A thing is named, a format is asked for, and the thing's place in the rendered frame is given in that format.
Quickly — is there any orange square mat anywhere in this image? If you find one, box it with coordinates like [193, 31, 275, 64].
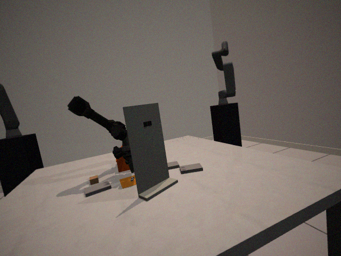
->
[119, 175, 136, 188]

